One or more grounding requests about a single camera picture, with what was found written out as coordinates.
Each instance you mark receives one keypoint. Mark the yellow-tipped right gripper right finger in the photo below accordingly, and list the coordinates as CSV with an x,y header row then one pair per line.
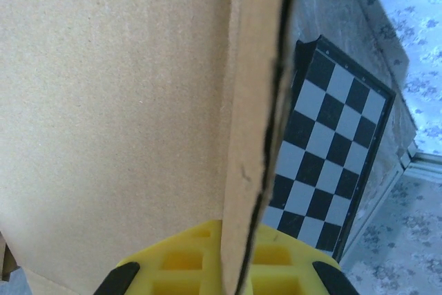
x,y
290,267

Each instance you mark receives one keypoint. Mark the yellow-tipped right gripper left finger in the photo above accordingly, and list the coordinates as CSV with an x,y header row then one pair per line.
x,y
183,267

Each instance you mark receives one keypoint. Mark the brown cardboard box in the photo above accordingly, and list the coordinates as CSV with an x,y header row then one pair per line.
x,y
121,101

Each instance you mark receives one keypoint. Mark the black and grey checkerboard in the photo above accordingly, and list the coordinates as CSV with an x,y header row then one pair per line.
x,y
338,136

